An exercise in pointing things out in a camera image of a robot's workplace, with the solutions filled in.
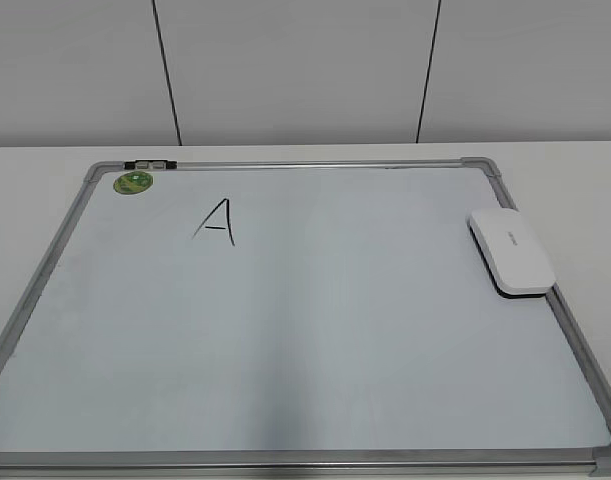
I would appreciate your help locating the white whiteboard eraser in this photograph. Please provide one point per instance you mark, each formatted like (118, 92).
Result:
(518, 263)

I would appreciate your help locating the round green sticker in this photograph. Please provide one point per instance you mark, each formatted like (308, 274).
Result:
(133, 182)

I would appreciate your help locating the white whiteboard with grey frame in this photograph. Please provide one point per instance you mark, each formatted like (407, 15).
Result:
(299, 318)

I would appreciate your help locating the black and silver frame clip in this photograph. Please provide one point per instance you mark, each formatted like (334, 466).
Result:
(150, 164)

